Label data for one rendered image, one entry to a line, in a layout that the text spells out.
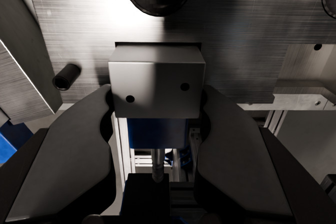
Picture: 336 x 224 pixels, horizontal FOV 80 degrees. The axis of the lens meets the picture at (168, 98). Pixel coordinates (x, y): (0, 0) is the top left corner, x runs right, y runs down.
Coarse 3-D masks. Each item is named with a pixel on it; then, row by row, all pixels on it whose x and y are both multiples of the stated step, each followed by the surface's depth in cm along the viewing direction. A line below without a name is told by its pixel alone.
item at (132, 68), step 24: (120, 48) 12; (144, 48) 12; (168, 48) 12; (192, 48) 12; (120, 72) 10; (144, 72) 10; (168, 72) 10; (192, 72) 10; (120, 96) 11; (144, 96) 11; (168, 96) 11; (192, 96) 11; (144, 120) 14; (168, 120) 14; (144, 144) 15; (168, 144) 15
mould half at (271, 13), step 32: (32, 0) 11; (64, 0) 11; (96, 0) 11; (128, 0) 11; (192, 0) 11; (224, 0) 11; (256, 0) 11; (288, 0) 11; (320, 0) 11; (64, 32) 12; (96, 32) 12; (128, 32) 12; (160, 32) 12; (192, 32) 12; (224, 32) 12; (256, 32) 12; (288, 32) 12; (320, 32) 12; (64, 64) 13; (96, 64) 13; (224, 64) 13; (256, 64) 13; (64, 96) 14; (256, 96) 15
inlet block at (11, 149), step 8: (0, 112) 19; (0, 120) 18; (8, 120) 20; (0, 128) 19; (8, 128) 19; (16, 128) 20; (24, 128) 21; (0, 136) 19; (8, 136) 19; (16, 136) 20; (24, 136) 21; (0, 144) 19; (8, 144) 19; (16, 144) 20; (0, 152) 20; (8, 152) 20; (0, 160) 20
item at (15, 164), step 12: (36, 132) 8; (24, 144) 8; (36, 144) 8; (12, 156) 7; (24, 156) 7; (0, 168) 7; (12, 168) 7; (24, 168) 7; (0, 180) 6; (12, 180) 6; (0, 192) 6; (12, 192) 6; (0, 204) 6; (12, 204) 6; (0, 216) 5
